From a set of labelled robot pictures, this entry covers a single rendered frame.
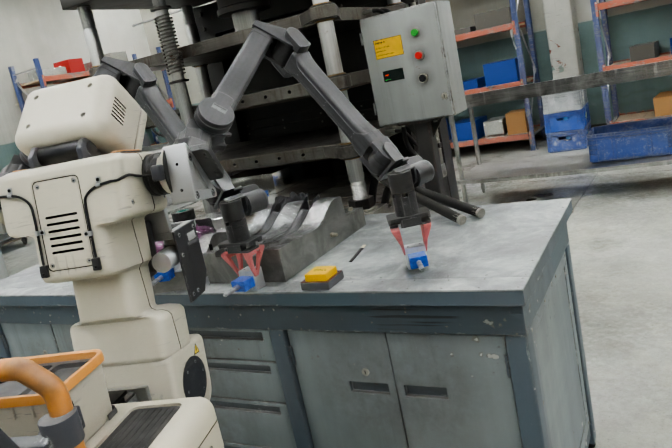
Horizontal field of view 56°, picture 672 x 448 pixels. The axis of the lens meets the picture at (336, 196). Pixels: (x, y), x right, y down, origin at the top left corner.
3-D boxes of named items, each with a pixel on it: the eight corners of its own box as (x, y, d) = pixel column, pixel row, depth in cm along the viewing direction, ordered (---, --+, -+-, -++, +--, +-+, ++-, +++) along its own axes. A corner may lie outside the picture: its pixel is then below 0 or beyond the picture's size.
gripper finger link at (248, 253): (250, 271, 166) (241, 237, 164) (271, 270, 162) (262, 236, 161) (234, 281, 161) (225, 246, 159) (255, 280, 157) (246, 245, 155)
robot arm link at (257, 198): (202, 194, 164) (212, 174, 158) (237, 182, 171) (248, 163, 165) (226, 230, 160) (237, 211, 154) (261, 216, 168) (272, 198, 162)
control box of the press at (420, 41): (499, 394, 238) (432, 0, 210) (424, 389, 253) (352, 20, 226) (512, 365, 256) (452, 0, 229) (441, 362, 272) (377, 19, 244)
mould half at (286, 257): (285, 281, 163) (274, 232, 161) (209, 283, 176) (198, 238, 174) (366, 224, 206) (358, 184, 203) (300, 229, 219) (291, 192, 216)
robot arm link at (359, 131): (266, 60, 162) (281, 29, 155) (281, 56, 166) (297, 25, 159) (372, 183, 152) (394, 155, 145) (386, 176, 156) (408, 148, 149)
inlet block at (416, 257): (435, 278, 143) (430, 256, 142) (413, 282, 143) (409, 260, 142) (426, 261, 156) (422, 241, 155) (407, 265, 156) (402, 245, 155)
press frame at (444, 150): (470, 317, 310) (404, -60, 277) (258, 315, 375) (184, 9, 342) (479, 304, 324) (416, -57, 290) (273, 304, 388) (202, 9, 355)
